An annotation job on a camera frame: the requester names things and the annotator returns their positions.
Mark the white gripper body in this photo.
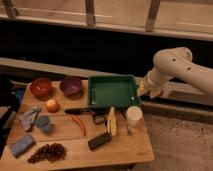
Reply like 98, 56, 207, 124
137, 76, 162, 99

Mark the black eraser block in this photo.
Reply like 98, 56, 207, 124
88, 132, 112, 150

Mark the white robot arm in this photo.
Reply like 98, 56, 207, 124
137, 47, 213, 98

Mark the purple bowl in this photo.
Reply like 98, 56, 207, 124
59, 77, 83, 96

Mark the red bowl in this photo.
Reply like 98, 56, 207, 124
30, 78, 52, 97

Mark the green plastic tray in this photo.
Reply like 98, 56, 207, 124
87, 75, 141, 108

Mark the white plastic cup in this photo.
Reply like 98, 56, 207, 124
126, 106, 143, 126

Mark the small metal object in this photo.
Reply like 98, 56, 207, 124
126, 124, 133, 135

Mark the small black box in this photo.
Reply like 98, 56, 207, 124
93, 115, 106, 125

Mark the red chili pepper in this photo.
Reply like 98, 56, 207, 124
71, 115, 86, 137

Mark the wooden table board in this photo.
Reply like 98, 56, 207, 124
0, 81, 154, 171

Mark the bunch of dark grapes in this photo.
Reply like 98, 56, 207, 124
27, 143, 66, 164

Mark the grey crumpled cloth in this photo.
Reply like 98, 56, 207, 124
18, 105, 41, 131

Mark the blue sponge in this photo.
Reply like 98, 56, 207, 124
9, 135, 35, 157

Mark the black handled knife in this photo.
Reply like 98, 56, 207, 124
64, 108, 91, 115

